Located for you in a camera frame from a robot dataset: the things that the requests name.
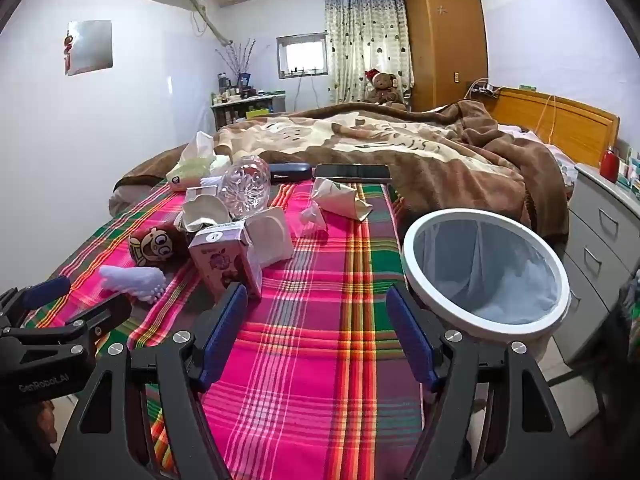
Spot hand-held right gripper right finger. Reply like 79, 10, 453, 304
385, 285, 576, 480

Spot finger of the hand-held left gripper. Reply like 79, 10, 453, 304
0, 275, 72, 330
50, 292, 133, 347

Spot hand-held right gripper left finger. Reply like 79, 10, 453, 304
52, 282, 249, 480

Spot purple white drink carton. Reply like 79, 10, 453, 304
188, 220, 263, 300

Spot white round waste bin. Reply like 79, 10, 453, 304
400, 208, 572, 361

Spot white paper container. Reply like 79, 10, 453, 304
245, 206, 295, 266

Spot white paper cup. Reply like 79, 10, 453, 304
180, 195, 233, 233

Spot clear plastic bottle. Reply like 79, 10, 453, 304
217, 156, 272, 221

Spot brown monkey plush toy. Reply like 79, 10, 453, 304
128, 225, 191, 267

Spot plaid pink green bed sheet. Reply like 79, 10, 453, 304
22, 180, 431, 480

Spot small white box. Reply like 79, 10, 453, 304
186, 185, 221, 203

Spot crumpled white wrapper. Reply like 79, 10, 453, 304
298, 205, 328, 233

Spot crumpled beige paper cup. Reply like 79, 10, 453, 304
311, 177, 373, 222

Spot green white tissue pack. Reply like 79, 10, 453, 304
167, 131, 232, 192

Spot black smartphone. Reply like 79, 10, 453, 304
312, 163, 392, 182

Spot dark blue glasses case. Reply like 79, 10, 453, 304
268, 161, 313, 183

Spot brown beige plush blanket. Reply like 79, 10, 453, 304
112, 100, 571, 241

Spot black metal chair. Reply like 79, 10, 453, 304
597, 270, 640, 441

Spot grey drawer cabinet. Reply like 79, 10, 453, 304
550, 162, 640, 366

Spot cluttered white shelf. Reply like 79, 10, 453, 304
210, 92, 288, 133

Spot white pillow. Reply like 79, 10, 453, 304
495, 122, 578, 186

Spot teddy bear with red hat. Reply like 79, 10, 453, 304
364, 69, 407, 108

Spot white power strip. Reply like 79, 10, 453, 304
467, 79, 501, 98

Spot red bottle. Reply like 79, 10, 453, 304
600, 147, 620, 183

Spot vase with purple branches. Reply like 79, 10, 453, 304
215, 37, 258, 88

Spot wooden headboard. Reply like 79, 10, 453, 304
482, 86, 621, 168

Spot green white boxes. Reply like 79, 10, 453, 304
617, 147, 640, 191

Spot small window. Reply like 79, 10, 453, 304
276, 34, 328, 80

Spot wooden wardrobe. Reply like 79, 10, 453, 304
404, 0, 490, 112

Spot patterned curtain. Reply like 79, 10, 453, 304
322, 0, 415, 107

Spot air conditioner pipe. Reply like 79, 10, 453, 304
192, 0, 236, 43

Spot silver wall poster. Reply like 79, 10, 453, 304
63, 20, 114, 77

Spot orange cable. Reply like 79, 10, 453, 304
535, 94, 558, 146

